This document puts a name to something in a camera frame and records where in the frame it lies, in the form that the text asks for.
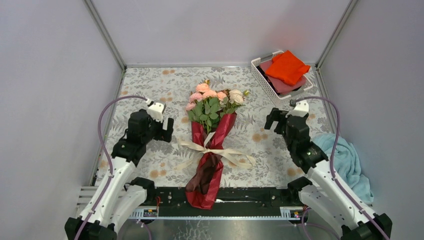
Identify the pink fake flower stem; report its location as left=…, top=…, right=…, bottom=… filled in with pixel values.
left=185, top=79, right=230, bottom=134

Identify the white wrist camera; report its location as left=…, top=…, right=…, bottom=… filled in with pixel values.
left=285, top=99, right=310, bottom=118
left=145, top=98, right=166, bottom=123

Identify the cream ribbon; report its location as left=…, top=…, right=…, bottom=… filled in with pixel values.
left=173, top=132, right=256, bottom=171

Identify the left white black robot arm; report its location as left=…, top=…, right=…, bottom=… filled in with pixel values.
left=64, top=109, right=174, bottom=240

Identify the pink cloth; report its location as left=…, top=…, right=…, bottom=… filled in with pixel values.
left=259, top=60, right=307, bottom=95

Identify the floral tablecloth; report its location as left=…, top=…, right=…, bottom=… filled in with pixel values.
left=96, top=66, right=342, bottom=189

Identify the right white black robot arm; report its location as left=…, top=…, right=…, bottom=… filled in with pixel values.
left=264, top=108, right=393, bottom=240

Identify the dark red wrapping paper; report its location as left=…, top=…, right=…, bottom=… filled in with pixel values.
left=185, top=113, right=237, bottom=210

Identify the orange cloth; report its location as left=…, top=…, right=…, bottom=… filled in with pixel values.
left=265, top=50, right=311, bottom=86

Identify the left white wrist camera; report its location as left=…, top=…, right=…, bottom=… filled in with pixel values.
left=145, top=98, right=166, bottom=123

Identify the aluminium frame rail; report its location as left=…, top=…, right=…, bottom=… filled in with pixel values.
left=74, top=187, right=374, bottom=220

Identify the white fake rose stem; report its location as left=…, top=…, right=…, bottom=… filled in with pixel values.
left=226, top=89, right=250, bottom=114

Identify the light blue towel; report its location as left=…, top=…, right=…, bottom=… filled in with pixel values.
left=333, top=137, right=374, bottom=204

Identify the white plastic basket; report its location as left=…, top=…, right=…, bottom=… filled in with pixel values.
left=250, top=50, right=315, bottom=106

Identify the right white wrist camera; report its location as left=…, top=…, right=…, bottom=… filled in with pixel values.
left=285, top=99, right=310, bottom=118

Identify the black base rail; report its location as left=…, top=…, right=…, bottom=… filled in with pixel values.
left=130, top=187, right=306, bottom=220

